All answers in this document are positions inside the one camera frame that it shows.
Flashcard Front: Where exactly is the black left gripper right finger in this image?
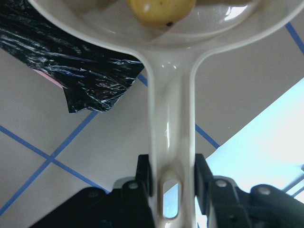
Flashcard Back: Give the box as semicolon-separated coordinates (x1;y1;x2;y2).
194;154;252;228

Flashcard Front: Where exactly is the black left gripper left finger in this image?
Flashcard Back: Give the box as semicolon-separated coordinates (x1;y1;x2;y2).
113;154;152;228

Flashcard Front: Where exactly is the beige plastic dustpan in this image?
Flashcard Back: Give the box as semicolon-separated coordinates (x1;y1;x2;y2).
31;0;304;228

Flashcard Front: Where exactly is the yellow potato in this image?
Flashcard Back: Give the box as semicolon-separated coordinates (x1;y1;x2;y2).
127;0;196;28

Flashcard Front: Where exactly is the black trash bag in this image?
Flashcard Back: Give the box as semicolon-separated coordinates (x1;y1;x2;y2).
0;0;144;113

